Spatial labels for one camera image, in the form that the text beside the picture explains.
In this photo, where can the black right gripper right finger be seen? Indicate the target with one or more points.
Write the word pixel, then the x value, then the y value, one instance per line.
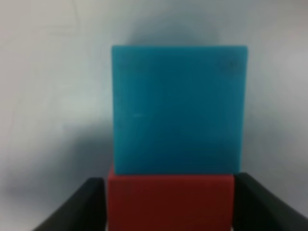
pixel 257 209

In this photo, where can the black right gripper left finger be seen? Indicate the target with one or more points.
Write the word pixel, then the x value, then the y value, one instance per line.
pixel 85 210

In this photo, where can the red cube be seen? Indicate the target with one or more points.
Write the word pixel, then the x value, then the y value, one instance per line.
pixel 170 202

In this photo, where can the blue cube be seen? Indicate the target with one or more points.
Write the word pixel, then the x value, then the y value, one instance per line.
pixel 178 109

